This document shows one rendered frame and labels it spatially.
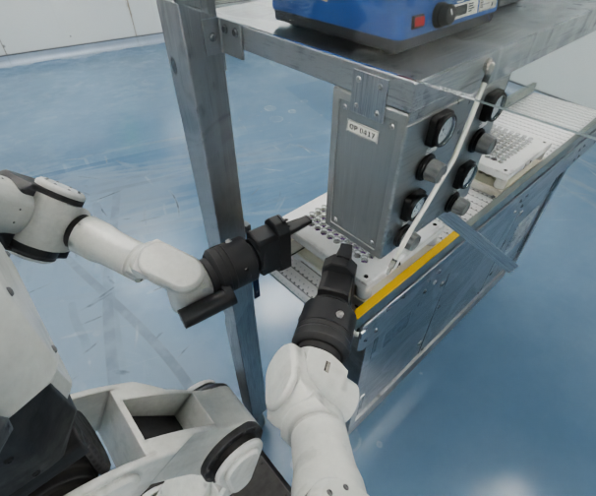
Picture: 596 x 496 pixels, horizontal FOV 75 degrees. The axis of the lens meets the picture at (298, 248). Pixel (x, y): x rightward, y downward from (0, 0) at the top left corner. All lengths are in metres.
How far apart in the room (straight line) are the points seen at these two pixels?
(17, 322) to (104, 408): 0.44
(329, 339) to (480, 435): 1.15
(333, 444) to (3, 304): 0.31
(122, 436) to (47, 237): 0.34
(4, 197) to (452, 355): 1.58
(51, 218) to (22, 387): 0.41
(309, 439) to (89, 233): 0.49
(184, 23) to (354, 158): 0.28
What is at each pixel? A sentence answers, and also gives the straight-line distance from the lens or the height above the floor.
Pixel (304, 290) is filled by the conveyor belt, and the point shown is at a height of 0.84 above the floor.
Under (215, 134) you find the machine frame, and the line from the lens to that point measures 0.65.
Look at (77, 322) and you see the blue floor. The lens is 2.01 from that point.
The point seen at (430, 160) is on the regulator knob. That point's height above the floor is 1.19.
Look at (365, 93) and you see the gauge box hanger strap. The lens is 0.43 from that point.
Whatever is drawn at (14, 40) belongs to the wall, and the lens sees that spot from 5.61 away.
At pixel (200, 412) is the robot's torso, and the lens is 0.82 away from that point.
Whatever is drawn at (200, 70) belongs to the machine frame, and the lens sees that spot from 0.61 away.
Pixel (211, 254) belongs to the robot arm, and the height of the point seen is 0.96.
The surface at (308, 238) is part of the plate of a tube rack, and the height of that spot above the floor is 0.92.
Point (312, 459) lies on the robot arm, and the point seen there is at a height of 1.01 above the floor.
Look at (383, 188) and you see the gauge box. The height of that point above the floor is 1.16.
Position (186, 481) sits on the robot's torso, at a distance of 1.03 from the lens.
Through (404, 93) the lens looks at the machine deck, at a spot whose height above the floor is 1.28.
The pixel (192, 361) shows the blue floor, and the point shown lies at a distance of 1.70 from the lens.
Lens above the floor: 1.42
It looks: 43 degrees down
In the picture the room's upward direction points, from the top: straight up
